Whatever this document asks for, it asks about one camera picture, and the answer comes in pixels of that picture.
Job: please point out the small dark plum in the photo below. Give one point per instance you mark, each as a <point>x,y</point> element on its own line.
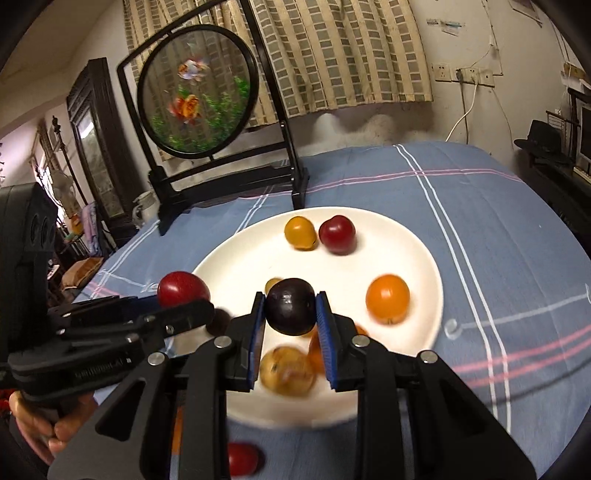
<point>217,321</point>

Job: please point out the red tomato on cloth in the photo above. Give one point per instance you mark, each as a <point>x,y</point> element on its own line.
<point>242,459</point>

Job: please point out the white kettle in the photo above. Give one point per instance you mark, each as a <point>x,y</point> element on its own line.
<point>143,205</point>

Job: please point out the white wall socket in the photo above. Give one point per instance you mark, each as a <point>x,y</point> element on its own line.
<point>466,74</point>
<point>441,72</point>
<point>485,77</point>

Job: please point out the wall paper label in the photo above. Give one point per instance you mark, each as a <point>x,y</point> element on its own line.
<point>445,27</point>

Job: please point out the dark wooden framed painting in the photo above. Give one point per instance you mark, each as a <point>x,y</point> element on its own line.
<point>99,161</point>

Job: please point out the person's left hand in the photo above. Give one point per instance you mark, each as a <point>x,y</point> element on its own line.
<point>60,434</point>

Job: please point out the large dark plum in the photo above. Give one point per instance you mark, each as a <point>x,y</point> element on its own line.
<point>291,307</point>

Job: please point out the white round plate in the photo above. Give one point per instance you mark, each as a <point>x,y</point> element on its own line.
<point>240,258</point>

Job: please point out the black desk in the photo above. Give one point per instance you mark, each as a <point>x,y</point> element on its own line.
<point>554,184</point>

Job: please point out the brown seat cushion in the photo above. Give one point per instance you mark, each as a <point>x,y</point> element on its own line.
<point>81,272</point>

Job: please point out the yellow-orange tomato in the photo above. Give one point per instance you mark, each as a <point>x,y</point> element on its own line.
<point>300,233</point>

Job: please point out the orange tomato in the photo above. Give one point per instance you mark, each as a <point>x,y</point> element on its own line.
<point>388,299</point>

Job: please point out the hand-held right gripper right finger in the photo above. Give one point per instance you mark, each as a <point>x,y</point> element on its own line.
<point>325,341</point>

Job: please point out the black hat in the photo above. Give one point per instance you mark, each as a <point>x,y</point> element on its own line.
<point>542,136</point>

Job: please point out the draped purple cloth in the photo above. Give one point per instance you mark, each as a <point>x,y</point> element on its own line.
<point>90,230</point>

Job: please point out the checked beige curtain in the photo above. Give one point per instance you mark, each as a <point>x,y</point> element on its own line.
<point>346,55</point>

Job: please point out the orange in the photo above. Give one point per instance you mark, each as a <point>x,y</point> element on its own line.
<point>315,353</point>

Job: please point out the small olive yellow fruit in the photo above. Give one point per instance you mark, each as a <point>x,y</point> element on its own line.
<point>272,284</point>

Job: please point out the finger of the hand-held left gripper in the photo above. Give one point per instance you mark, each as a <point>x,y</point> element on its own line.
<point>138,302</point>
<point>184,316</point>

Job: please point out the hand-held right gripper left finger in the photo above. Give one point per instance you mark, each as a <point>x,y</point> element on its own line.
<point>256,341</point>

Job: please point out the red tomato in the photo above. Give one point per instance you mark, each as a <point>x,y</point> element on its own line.
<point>242,459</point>
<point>182,288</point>

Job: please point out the computer monitor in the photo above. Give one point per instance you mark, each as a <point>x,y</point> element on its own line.
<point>585,134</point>

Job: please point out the white standing fan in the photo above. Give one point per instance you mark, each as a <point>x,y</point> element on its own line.
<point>64,189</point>

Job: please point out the blue striped tablecloth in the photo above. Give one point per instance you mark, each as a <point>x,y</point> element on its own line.
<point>485,230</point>

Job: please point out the smooth tan round fruit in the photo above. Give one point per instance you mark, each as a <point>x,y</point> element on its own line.
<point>286,371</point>

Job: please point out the round fish embroidery screen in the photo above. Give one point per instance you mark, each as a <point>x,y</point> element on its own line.
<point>198,120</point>

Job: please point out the large red plum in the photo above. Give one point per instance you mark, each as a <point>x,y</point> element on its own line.
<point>338,234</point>

